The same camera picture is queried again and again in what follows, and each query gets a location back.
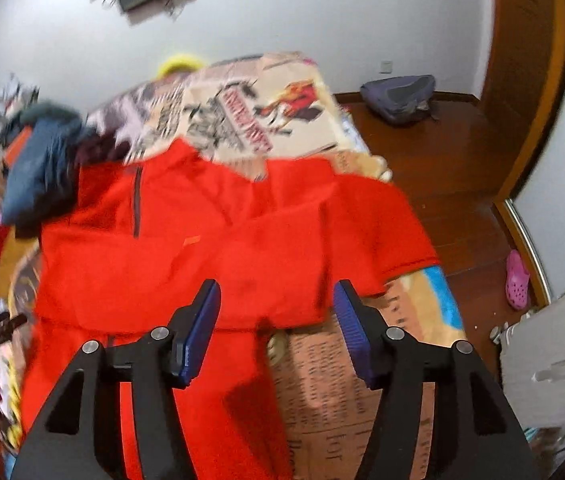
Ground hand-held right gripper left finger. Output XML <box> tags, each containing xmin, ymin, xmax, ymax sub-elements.
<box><xmin>10</xmin><ymin>279</ymin><xmax>222</xmax><ymax>480</ymax></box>

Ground white cardboard box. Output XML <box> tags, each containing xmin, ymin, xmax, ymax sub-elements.
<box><xmin>499</xmin><ymin>282</ymin><xmax>565</xmax><ymax>441</ymax></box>

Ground grey blue backpack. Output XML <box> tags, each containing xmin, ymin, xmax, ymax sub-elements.
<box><xmin>359</xmin><ymin>75</ymin><xmax>438</xmax><ymax>126</ymax></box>

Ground pink clog shoe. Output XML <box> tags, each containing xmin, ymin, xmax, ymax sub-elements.
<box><xmin>505</xmin><ymin>250</ymin><xmax>531</xmax><ymax>310</ymax></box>

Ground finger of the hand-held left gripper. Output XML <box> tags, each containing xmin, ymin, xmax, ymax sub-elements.
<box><xmin>0</xmin><ymin>311</ymin><xmax>29</xmax><ymax>345</ymax></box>

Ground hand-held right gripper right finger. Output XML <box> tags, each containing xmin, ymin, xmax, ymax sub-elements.
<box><xmin>333</xmin><ymin>279</ymin><xmax>543</xmax><ymax>480</ymax></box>

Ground brown cardboard box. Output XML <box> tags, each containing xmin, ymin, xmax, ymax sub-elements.
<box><xmin>0</xmin><ymin>230</ymin><xmax>39</xmax><ymax>297</ymax></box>

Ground orange box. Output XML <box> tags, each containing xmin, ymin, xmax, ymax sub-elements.
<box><xmin>5</xmin><ymin>127</ymin><xmax>36</xmax><ymax>166</ymax></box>

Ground red garment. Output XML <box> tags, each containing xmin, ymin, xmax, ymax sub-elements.
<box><xmin>20</xmin><ymin>139</ymin><xmax>442</xmax><ymax>480</ymax></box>

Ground cluttered desk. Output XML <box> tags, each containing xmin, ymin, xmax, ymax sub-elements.
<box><xmin>0</xmin><ymin>74</ymin><xmax>42</xmax><ymax>127</ymax></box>

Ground printed blanket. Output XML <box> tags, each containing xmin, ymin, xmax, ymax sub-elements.
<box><xmin>0</xmin><ymin>51</ymin><xmax>465</xmax><ymax>480</ymax></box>

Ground dark maroon garment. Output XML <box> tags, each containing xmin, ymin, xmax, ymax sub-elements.
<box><xmin>73</xmin><ymin>129</ymin><xmax>129</xmax><ymax>167</ymax></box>

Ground tan plush toy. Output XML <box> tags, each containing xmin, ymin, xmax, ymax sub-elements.
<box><xmin>341</xmin><ymin>150</ymin><xmax>394</xmax><ymax>183</ymax></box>

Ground wooden door frame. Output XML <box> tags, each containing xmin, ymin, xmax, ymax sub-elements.
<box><xmin>479</xmin><ymin>0</ymin><xmax>565</xmax><ymax>306</ymax></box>

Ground blue jeans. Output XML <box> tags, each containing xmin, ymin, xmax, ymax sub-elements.
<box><xmin>1</xmin><ymin>102</ymin><xmax>88</xmax><ymax>228</ymax></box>

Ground yellow pillow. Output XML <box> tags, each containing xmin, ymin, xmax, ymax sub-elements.
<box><xmin>157</xmin><ymin>52</ymin><xmax>208</xmax><ymax>77</ymax></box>

